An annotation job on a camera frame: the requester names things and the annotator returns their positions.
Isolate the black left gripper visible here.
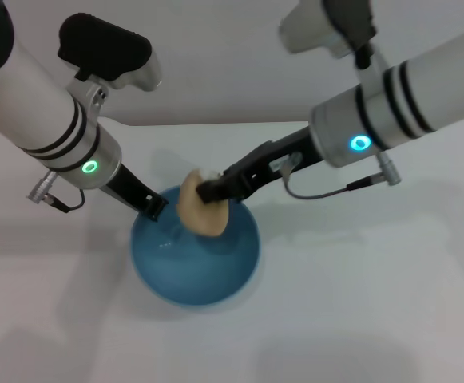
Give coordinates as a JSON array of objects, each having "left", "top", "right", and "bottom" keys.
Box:
[{"left": 104, "top": 163, "right": 172, "bottom": 223}]

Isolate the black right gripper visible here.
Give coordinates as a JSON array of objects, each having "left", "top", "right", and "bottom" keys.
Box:
[{"left": 196, "top": 127, "right": 324, "bottom": 203}]

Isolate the beige egg yolk pastry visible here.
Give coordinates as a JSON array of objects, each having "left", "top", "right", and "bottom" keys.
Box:
[{"left": 175, "top": 169, "right": 231, "bottom": 237}]

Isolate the blue bowl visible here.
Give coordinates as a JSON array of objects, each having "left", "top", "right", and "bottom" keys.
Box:
[{"left": 130, "top": 185, "right": 261, "bottom": 307}]

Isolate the left arm cable with connector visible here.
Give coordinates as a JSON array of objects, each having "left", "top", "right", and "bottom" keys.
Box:
[{"left": 26, "top": 171, "right": 86, "bottom": 212}]

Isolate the arm cable with connector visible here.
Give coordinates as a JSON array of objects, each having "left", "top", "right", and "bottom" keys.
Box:
[
  {"left": 26, "top": 171, "right": 86, "bottom": 212},
  {"left": 281, "top": 151, "right": 403, "bottom": 199}
]

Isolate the left wrist camera black grey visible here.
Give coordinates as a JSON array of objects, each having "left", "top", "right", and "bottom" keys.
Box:
[{"left": 57, "top": 13, "right": 163, "bottom": 93}]

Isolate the right arm cable with connector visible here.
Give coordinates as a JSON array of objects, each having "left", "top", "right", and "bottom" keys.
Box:
[{"left": 281, "top": 151, "right": 403, "bottom": 199}]

